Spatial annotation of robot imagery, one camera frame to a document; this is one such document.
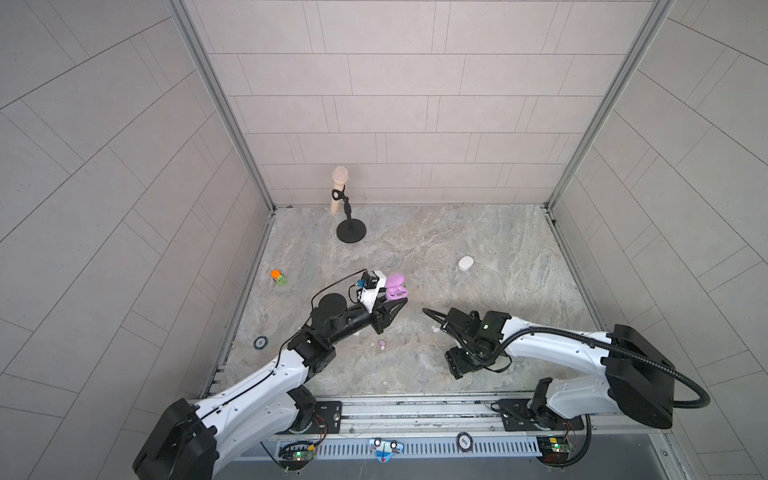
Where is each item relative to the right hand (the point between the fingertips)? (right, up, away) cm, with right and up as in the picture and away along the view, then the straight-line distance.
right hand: (458, 374), depth 78 cm
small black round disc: (-1, -11, -10) cm, 15 cm away
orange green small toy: (-54, +24, +15) cm, 61 cm away
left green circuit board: (-39, -13, -13) cm, 43 cm away
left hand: (-14, +22, -7) cm, 27 cm away
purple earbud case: (-17, +25, -8) cm, 31 cm away
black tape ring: (-54, +7, +4) cm, 55 cm away
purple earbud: (-20, +6, +4) cm, 22 cm away
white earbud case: (+7, +27, +21) cm, 35 cm away
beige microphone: (-34, +55, +12) cm, 65 cm away
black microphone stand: (-34, +38, +29) cm, 58 cm away
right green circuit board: (+20, -12, -10) cm, 26 cm away
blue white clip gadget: (-19, -11, -13) cm, 25 cm away
